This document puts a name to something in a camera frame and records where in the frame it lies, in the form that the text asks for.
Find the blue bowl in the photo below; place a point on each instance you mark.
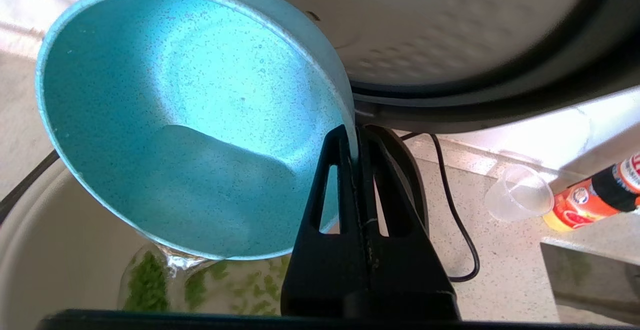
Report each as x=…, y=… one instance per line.
x=175, y=95

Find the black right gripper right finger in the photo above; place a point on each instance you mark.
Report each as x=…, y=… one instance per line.
x=410, y=280

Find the black rice cooker lid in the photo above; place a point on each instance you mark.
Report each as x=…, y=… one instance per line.
x=450, y=20

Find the yellow orange squeeze bottle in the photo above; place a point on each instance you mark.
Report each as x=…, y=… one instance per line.
x=590, y=200

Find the white inner pot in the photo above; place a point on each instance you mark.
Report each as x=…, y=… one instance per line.
x=60, y=250

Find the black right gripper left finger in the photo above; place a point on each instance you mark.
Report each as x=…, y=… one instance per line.
x=325, y=275

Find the clear plastic cup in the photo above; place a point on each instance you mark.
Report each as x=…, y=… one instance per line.
x=520, y=195

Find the chopped green vegetables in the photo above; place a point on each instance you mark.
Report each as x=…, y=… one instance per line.
x=147, y=285

